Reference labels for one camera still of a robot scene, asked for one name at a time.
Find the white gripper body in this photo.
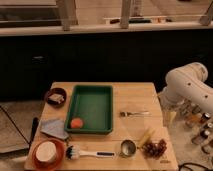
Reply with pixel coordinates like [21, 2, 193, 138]
[158, 87, 182, 114]

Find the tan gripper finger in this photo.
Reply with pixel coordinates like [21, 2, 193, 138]
[163, 111, 176, 127]

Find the silver metal fork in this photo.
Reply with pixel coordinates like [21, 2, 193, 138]
[120, 111, 150, 117]

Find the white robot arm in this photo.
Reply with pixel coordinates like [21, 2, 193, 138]
[158, 62, 213, 127]

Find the green plastic tray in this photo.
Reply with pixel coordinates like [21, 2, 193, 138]
[64, 85, 113, 134]

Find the bunch of red grapes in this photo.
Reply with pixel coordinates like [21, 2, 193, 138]
[142, 139, 167, 159]

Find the silver metal measuring cup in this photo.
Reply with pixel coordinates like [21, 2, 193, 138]
[120, 140, 136, 157]

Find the orange round fruit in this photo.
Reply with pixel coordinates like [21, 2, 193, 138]
[70, 118, 83, 129]

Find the blue grey folded cloth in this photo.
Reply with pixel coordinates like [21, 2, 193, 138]
[40, 119, 69, 140]

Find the dark brown bowl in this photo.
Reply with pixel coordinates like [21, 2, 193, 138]
[44, 88, 67, 108]

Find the white round cup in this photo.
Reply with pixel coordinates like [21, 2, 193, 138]
[36, 141, 56, 163]

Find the orange plate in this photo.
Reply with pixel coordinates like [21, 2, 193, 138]
[32, 139, 65, 171]

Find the black cable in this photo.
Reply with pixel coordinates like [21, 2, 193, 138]
[178, 162, 210, 171]

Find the white handled dish brush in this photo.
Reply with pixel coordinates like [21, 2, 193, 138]
[66, 145, 115, 159]

